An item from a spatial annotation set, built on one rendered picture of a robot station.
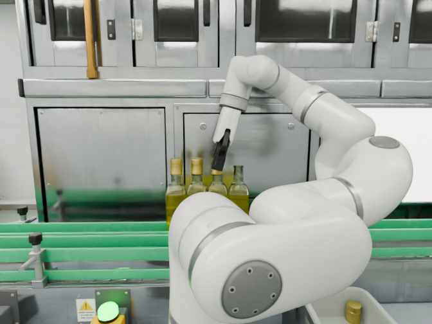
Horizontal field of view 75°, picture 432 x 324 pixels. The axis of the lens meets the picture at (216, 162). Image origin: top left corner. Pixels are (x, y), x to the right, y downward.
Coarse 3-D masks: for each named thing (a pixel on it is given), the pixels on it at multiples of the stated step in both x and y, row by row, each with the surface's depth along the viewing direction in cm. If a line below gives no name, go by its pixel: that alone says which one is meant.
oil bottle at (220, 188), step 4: (212, 184) 79; (216, 184) 78; (220, 184) 78; (224, 184) 79; (208, 188) 78; (212, 188) 78; (216, 188) 78; (220, 188) 78; (224, 188) 78; (216, 192) 78; (220, 192) 78; (224, 192) 78; (224, 196) 78
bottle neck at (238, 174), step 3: (234, 165) 79; (237, 165) 80; (240, 165) 80; (234, 168) 78; (237, 168) 78; (240, 168) 78; (243, 168) 79; (234, 171) 78; (237, 171) 78; (240, 171) 78; (243, 171) 79; (234, 174) 79; (237, 174) 78; (240, 174) 78; (243, 174) 79; (234, 177) 79; (237, 177) 78; (240, 177) 78; (243, 177) 79; (234, 180) 79; (237, 180) 78; (240, 180) 78; (243, 180) 79; (237, 183) 78; (240, 183) 78
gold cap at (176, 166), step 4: (172, 160) 77; (176, 160) 77; (180, 160) 77; (172, 164) 77; (176, 164) 77; (180, 164) 77; (172, 168) 77; (176, 168) 77; (180, 168) 78; (172, 172) 77; (176, 172) 77; (180, 172) 78
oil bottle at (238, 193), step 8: (232, 184) 79; (240, 184) 78; (232, 192) 77; (240, 192) 77; (248, 192) 78; (232, 200) 78; (240, 200) 78; (248, 200) 78; (240, 208) 78; (248, 208) 78
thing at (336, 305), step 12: (348, 288) 73; (360, 288) 73; (324, 300) 72; (336, 300) 72; (360, 300) 72; (372, 300) 68; (312, 312) 64; (324, 312) 73; (336, 312) 73; (372, 312) 67; (384, 312) 64
